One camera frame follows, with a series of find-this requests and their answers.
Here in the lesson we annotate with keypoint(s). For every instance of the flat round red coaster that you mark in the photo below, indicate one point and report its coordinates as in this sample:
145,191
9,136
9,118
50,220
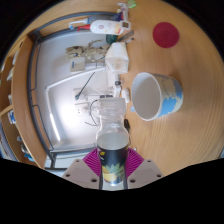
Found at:
166,35

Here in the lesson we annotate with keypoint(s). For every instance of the small green packet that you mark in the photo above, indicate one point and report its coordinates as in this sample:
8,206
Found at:
132,3

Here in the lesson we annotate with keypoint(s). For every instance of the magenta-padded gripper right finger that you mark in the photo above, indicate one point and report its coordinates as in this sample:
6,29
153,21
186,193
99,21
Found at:
146,172

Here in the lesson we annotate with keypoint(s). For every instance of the white pump bottle red top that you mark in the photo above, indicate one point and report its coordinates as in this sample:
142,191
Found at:
105,27

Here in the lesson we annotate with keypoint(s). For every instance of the clear bottle with dark label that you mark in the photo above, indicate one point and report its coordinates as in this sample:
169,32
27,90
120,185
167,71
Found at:
112,156

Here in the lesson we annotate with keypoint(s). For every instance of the brown tree figurine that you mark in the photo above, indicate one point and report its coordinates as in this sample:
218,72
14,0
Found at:
86,50

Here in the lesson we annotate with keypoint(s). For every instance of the white earbuds case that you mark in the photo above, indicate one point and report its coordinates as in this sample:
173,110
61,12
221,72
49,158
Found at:
125,95

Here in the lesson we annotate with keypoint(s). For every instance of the white tissue pack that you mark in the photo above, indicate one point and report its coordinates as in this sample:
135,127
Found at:
117,58

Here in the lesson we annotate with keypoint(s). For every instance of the grey metal frame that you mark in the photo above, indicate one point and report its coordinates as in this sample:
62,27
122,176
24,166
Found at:
30,83

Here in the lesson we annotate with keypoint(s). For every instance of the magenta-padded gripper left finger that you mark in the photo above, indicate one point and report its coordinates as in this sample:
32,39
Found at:
80,173

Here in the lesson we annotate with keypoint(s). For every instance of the white power strip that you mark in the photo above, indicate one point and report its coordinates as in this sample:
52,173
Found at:
86,93

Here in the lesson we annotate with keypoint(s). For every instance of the white mug with blue patches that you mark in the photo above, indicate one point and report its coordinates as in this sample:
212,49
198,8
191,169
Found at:
146,96

